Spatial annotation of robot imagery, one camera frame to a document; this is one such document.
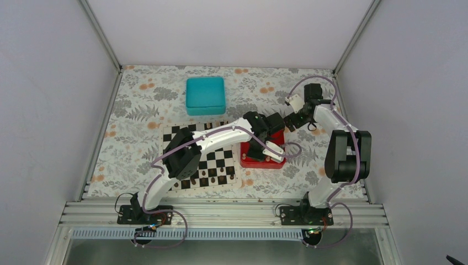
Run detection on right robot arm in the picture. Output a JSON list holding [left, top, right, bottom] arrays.
[[284, 83, 372, 225]]

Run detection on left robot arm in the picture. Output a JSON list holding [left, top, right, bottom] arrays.
[[130, 112, 286, 224]]

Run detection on red plastic tray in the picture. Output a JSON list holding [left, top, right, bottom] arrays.
[[240, 130, 287, 169]]

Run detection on black white chessboard mat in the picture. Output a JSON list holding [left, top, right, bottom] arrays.
[[160, 121, 242, 196]]

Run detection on teal plastic box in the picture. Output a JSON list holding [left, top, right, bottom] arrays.
[[185, 77, 226, 116]]

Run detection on floral patterned tablecloth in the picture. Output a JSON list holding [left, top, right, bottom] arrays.
[[87, 65, 366, 200]]

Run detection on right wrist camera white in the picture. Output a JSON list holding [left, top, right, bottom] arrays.
[[285, 94, 305, 114]]

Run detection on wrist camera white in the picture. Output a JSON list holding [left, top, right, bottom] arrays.
[[262, 141, 285, 163], [285, 94, 305, 114]]

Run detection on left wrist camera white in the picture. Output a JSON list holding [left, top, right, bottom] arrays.
[[262, 141, 285, 163]]

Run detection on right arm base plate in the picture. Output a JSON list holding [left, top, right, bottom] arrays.
[[279, 206, 334, 226]]

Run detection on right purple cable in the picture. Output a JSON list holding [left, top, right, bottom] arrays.
[[287, 75, 362, 250]]

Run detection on purple cable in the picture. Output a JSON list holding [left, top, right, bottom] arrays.
[[132, 126, 303, 250], [287, 75, 362, 250]]

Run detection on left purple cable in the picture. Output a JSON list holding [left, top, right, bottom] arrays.
[[132, 126, 303, 250]]

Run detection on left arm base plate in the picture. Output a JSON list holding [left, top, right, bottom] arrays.
[[116, 205, 173, 226]]

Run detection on aluminium rail frame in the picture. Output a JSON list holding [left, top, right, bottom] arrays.
[[59, 199, 389, 229]]

